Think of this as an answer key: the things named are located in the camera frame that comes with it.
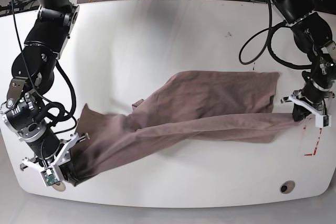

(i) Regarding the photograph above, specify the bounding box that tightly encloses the table grommet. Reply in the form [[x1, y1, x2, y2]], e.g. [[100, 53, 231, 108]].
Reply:
[[280, 180, 296, 194], [52, 182, 66, 192]]

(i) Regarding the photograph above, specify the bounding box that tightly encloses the mauve T-shirt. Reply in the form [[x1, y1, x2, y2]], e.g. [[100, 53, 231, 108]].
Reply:
[[68, 71, 297, 186]]

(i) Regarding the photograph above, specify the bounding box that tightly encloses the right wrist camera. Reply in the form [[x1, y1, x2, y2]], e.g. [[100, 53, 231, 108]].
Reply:
[[40, 168, 60, 186]]

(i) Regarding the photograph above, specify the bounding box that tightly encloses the left table grommet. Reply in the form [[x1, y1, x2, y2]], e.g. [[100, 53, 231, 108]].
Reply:
[[52, 182, 66, 192]]

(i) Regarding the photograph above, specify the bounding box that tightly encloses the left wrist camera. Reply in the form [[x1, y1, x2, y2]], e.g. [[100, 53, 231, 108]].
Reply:
[[315, 114, 330, 128]]

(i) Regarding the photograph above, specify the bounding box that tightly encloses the right table grommet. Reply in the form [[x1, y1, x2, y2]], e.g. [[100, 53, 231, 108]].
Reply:
[[280, 180, 296, 194]]

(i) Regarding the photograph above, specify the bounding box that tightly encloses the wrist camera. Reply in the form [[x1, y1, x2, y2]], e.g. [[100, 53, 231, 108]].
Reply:
[[315, 114, 330, 128], [40, 168, 60, 186]]

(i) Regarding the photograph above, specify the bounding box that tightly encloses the red tape rectangle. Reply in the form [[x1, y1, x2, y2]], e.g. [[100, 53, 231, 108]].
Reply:
[[300, 123, 323, 157]]

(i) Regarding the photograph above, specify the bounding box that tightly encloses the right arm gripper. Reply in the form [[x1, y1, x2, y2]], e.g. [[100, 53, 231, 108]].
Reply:
[[19, 129, 90, 186]]

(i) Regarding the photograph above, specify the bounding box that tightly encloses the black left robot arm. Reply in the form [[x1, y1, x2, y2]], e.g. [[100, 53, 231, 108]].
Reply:
[[262, 0, 335, 128]]

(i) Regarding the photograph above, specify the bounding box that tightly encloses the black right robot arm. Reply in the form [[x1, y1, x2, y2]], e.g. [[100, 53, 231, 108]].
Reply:
[[1, 0, 88, 186]]

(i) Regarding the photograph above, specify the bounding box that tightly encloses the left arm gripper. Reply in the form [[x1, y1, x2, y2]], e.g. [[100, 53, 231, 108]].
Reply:
[[280, 82, 330, 122]]

